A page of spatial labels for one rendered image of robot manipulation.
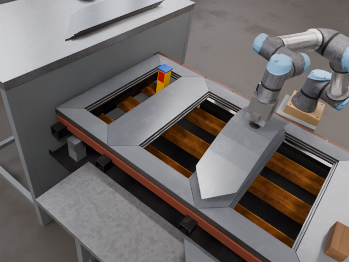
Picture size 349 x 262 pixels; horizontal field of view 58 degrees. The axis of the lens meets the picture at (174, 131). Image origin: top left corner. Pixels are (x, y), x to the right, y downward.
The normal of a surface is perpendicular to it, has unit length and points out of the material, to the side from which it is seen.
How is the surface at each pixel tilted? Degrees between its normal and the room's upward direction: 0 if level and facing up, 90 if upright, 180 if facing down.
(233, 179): 30
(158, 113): 0
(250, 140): 18
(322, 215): 0
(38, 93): 90
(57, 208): 0
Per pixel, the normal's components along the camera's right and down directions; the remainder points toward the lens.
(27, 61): 0.14, -0.72
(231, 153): -0.15, -0.43
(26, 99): 0.79, 0.49
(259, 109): -0.61, 0.48
